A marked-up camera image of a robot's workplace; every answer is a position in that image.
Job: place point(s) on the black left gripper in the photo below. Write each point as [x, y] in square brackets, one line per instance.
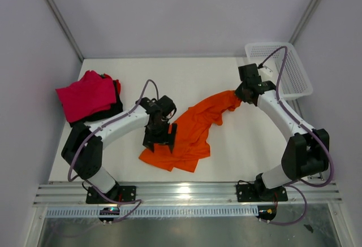
[149, 139]

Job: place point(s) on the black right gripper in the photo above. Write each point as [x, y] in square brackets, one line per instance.
[238, 92]

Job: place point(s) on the orange t shirt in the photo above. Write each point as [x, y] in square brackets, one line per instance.
[192, 133]

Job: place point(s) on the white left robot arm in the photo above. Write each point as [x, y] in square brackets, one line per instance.
[84, 146]

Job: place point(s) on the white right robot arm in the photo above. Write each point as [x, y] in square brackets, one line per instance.
[307, 148]

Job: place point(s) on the white plastic basket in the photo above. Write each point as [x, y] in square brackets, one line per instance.
[281, 57]

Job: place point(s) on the pink folded t shirt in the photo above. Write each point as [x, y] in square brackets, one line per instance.
[90, 94]

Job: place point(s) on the red folded t shirt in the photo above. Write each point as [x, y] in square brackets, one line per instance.
[116, 82]

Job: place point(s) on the left controller board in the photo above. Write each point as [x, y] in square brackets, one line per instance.
[109, 214]

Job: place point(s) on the controller board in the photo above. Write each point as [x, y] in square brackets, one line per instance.
[109, 214]
[266, 213]

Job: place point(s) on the right controller board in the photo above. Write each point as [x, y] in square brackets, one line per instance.
[266, 213]

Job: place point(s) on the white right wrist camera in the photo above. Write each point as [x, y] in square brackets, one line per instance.
[265, 72]

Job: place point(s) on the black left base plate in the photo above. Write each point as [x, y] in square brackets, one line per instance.
[117, 193]

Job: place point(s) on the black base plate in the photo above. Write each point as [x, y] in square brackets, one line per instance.
[249, 193]
[117, 193]

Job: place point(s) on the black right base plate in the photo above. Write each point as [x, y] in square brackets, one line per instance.
[249, 193]

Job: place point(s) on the slotted grey cable duct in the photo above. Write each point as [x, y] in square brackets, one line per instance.
[155, 211]

